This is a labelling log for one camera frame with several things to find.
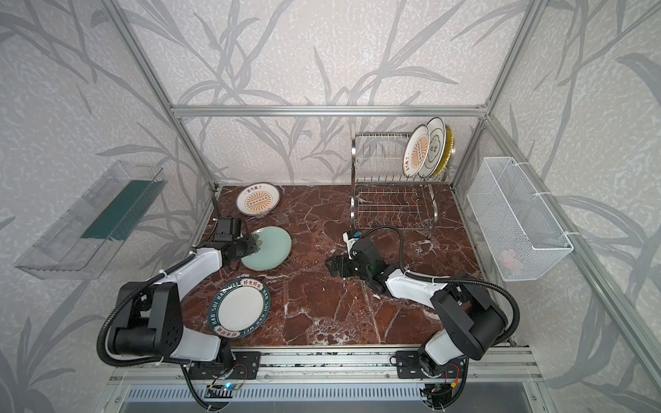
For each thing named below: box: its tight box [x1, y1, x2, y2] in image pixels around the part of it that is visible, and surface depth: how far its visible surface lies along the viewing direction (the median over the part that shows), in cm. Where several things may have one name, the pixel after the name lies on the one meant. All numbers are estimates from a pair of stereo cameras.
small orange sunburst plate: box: [401, 123, 431, 179], surface depth 88 cm
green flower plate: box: [240, 226, 292, 272], surface depth 100 cm
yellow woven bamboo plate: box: [432, 123, 454, 177], surface depth 76 cm
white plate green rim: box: [418, 117, 447, 179], surface depth 84 cm
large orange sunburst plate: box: [235, 182, 282, 216], surface depth 118 cm
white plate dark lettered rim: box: [208, 277, 272, 340], surface depth 86 cm
